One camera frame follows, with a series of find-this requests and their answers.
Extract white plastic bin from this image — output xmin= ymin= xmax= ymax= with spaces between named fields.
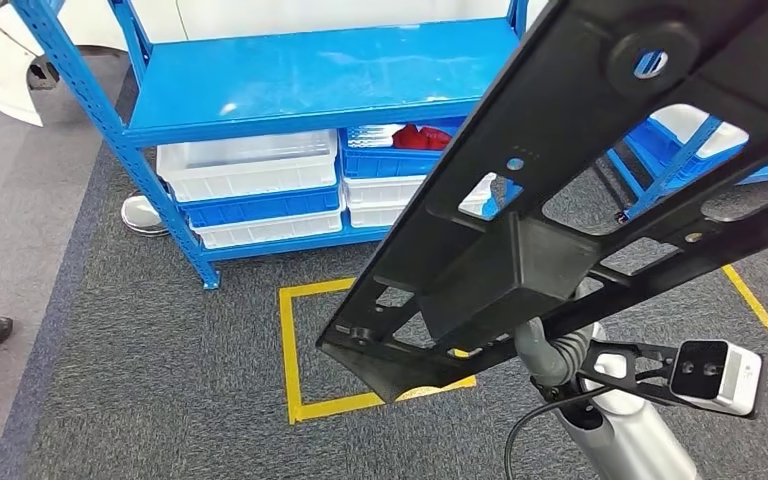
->
xmin=648 ymin=103 xmax=751 ymax=160
xmin=191 ymin=210 xmax=346 ymax=250
xmin=347 ymin=200 xmax=425 ymax=229
xmin=156 ymin=129 xmax=340 ymax=204
xmin=342 ymin=173 xmax=499 ymax=212

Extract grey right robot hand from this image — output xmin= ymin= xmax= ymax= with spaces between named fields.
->
xmin=515 ymin=316 xmax=562 ymax=388

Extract white vehicle body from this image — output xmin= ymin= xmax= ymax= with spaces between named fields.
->
xmin=0 ymin=0 xmax=62 ymax=128

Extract blue metal shelf rack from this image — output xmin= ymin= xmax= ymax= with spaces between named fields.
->
xmin=11 ymin=0 xmax=531 ymax=291

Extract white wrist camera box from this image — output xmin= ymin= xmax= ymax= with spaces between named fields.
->
xmin=668 ymin=339 xmax=764 ymax=417

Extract black camera bracket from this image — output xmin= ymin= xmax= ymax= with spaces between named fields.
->
xmin=576 ymin=341 xmax=760 ymax=422

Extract black cable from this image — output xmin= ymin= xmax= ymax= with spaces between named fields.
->
xmin=503 ymin=382 xmax=624 ymax=480

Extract silver round base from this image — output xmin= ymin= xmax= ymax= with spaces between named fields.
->
xmin=120 ymin=193 xmax=171 ymax=238

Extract white packaged parts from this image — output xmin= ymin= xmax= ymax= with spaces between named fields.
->
xmin=346 ymin=123 xmax=406 ymax=149

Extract blue plastic bin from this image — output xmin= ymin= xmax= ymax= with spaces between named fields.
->
xmin=625 ymin=117 xmax=750 ymax=188
xmin=178 ymin=186 xmax=344 ymax=229
xmin=338 ymin=119 xmax=468 ymax=180

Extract black plastic frame part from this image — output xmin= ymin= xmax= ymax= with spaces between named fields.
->
xmin=315 ymin=0 xmax=768 ymax=405

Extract red plastic parts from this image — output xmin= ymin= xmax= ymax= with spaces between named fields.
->
xmin=392 ymin=123 xmax=455 ymax=152

